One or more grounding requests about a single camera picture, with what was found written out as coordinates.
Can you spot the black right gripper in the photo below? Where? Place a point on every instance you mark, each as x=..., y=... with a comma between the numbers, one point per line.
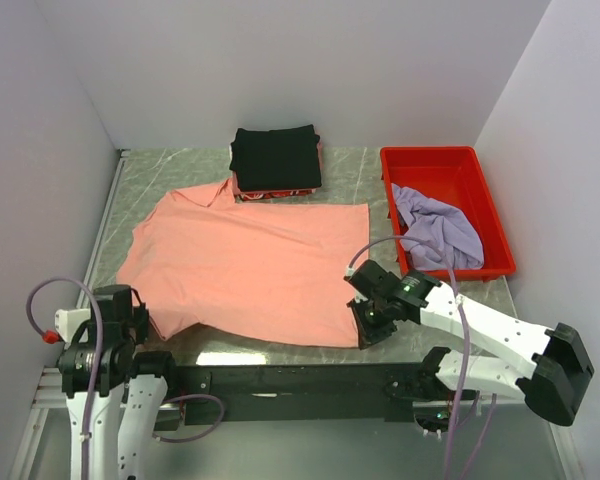
x=372, y=320

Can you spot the aluminium front rail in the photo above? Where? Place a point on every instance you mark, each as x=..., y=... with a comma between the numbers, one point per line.
x=45, y=390

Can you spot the black folded t shirt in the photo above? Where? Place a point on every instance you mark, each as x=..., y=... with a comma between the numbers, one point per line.
x=276, y=160

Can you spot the salmon pink t shirt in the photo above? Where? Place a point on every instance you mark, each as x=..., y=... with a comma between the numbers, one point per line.
x=268, y=271

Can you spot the lavender t shirt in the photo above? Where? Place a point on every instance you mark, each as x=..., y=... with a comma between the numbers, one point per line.
x=443, y=230

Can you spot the aluminium left side rail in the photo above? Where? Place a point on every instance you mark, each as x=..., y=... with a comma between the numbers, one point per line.
x=97, y=240

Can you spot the pink folded t shirt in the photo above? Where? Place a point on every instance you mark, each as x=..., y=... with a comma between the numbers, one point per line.
x=319, y=149

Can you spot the red patterned folded t shirt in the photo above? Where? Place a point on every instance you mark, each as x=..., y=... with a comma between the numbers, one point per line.
x=265, y=195

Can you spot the red plastic bin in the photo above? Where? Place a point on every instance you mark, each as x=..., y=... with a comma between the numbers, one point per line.
x=452, y=175

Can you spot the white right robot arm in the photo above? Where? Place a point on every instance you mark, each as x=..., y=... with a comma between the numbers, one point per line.
x=548, y=369

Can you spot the aluminium rail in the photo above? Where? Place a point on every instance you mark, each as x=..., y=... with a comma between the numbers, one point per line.
x=97, y=240
x=45, y=390

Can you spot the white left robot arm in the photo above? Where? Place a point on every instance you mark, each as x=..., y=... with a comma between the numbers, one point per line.
x=113, y=392

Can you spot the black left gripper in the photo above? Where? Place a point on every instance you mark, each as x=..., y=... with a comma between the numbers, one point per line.
x=141, y=325

